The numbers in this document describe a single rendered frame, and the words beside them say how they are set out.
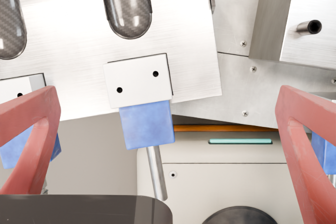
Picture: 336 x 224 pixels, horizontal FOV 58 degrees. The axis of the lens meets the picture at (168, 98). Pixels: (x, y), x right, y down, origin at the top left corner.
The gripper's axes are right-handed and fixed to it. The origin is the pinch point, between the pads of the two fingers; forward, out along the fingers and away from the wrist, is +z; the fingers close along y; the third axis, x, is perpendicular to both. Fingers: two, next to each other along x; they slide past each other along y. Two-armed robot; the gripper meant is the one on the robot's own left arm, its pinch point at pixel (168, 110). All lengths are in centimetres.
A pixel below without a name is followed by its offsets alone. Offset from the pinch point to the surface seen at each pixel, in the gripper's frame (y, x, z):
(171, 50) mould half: -0.3, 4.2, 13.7
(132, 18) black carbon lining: 3.1, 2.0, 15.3
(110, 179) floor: 22, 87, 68
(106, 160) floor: 24, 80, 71
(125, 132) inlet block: 3.6, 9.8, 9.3
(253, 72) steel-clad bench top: -8.9, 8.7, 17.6
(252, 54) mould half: -8.4, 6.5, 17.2
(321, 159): -14.9, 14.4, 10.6
